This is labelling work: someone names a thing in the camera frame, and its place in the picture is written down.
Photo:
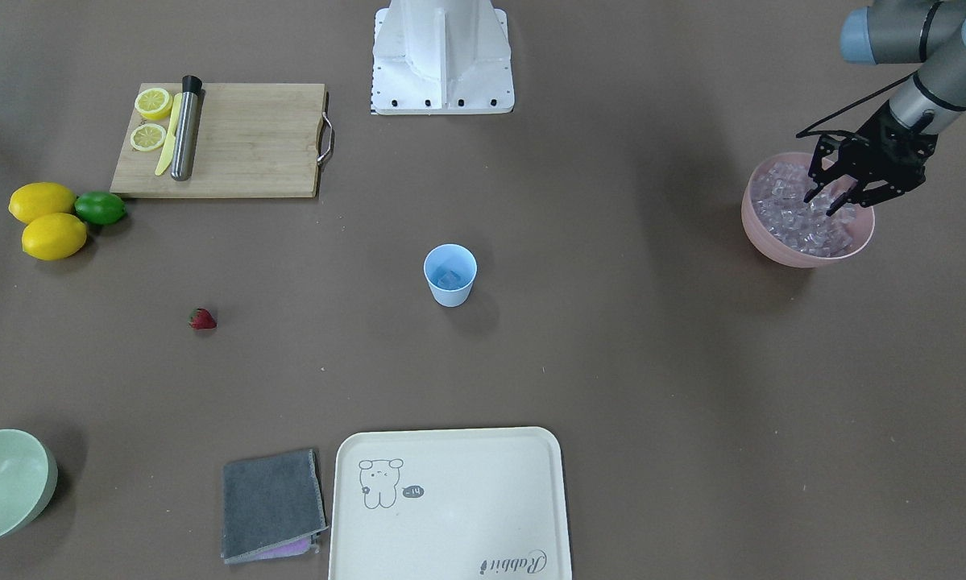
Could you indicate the pile of ice cubes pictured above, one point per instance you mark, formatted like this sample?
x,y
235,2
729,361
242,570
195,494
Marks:
x,y
776,197

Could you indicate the red strawberry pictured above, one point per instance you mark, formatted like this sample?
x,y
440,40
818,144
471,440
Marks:
x,y
202,319

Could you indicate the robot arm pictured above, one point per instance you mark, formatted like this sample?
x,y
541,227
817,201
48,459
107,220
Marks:
x,y
929,34

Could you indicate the lower yellow lemon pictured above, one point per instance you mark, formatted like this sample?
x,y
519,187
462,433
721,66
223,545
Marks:
x,y
54,236

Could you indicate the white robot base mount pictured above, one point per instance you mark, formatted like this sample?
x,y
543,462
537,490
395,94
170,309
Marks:
x,y
441,58

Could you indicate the pink bowl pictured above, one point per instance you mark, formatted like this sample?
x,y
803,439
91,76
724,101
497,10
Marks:
x,y
866,222

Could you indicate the green lime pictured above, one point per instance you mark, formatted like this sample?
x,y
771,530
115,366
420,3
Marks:
x,y
100,208

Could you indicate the lemon slice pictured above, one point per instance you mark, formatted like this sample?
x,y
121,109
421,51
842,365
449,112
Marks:
x,y
147,137
154,103

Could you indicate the lower lemon slice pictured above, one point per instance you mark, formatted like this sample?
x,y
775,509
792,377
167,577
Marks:
x,y
147,137

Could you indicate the yellow lemon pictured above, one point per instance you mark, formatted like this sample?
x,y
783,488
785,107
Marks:
x,y
54,236
36,200

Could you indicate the grey folded cloth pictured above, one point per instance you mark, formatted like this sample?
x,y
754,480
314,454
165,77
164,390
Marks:
x,y
272,507

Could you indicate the mint green bowl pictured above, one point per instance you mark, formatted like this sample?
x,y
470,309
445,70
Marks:
x,y
28,478

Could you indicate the wooden cutting board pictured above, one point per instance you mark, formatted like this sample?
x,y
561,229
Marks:
x,y
253,140

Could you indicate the upper lemon slice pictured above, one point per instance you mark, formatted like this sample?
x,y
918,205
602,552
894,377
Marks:
x,y
154,103

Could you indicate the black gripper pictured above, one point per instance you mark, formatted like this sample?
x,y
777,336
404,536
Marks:
x,y
893,142

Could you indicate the upper yellow lemon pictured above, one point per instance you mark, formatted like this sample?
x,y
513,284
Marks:
x,y
36,200

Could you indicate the yellow plastic knife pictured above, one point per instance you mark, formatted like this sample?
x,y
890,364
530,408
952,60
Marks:
x,y
167,149

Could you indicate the steel muddler black tip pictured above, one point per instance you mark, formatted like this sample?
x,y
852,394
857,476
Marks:
x,y
187,127

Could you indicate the cream rabbit tray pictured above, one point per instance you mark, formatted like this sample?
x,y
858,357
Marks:
x,y
450,504

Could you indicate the light blue plastic cup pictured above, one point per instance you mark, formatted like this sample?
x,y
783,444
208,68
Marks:
x,y
458,258

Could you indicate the ice cube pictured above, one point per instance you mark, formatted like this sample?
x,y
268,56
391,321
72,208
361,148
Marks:
x,y
448,280

